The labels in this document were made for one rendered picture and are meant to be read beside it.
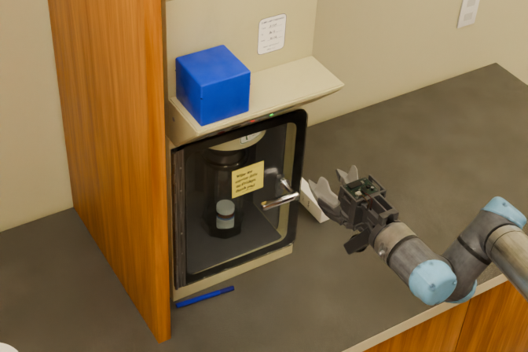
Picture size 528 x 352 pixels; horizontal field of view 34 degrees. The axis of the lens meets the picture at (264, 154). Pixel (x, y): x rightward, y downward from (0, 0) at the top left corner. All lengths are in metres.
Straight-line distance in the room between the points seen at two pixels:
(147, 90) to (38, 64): 0.58
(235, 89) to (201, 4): 0.16
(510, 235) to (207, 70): 0.60
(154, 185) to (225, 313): 0.48
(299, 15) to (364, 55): 0.86
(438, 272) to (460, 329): 0.79
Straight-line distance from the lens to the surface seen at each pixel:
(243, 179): 1.82
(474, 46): 2.84
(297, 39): 1.70
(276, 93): 1.62
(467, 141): 2.53
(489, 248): 1.57
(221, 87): 1.51
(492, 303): 2.32
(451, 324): 2.25
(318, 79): 1.67
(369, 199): 1.61
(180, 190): 1.75
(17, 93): 2.02
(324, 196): 1.69
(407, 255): 1.55
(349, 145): 2.43
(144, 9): 1.37
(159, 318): 1.86
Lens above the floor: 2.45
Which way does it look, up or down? 40 degrees down
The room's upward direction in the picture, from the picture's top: 4 degrees clockwise
